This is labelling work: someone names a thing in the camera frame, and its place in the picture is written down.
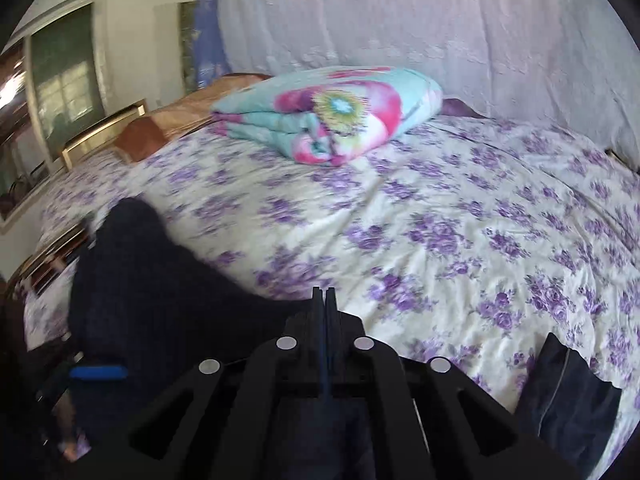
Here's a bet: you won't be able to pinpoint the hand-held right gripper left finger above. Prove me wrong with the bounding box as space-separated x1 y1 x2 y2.
95 286 327 480

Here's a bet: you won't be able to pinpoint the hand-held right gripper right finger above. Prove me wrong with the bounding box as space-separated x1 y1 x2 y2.
326 286 582 480

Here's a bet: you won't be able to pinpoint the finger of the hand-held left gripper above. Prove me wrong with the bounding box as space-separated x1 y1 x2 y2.
35 364 128 411

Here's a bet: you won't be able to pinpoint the dark navy pants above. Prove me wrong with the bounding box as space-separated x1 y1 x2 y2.
64 197 418 480

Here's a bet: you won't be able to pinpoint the dark folded garment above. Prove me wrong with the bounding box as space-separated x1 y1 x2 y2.
514 332 624 457

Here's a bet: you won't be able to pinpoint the purple floral bedsheet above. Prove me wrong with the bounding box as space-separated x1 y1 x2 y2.
22 109 640 480

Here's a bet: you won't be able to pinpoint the brown orange pillow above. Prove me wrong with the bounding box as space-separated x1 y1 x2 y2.
114 73 272 164

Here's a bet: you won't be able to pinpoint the folded floral quilt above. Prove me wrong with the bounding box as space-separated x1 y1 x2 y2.
210 65 444 167

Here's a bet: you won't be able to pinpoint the dark purple cloth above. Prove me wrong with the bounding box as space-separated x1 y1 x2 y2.
440 98 487 121

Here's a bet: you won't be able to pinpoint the green framed window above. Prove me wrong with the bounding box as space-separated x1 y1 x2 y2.
26 1 109 162

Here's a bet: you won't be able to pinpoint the marble pattern panel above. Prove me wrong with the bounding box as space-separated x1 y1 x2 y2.
178 1 202 94

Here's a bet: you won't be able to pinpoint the blue printed cloth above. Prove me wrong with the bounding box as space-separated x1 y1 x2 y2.
191 0 232 90

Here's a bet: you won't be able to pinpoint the white lace curtain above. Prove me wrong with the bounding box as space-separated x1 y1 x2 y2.
216 0 640 173

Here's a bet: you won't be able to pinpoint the gold metal bed frame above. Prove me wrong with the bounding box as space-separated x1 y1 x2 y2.
61 98 149 170

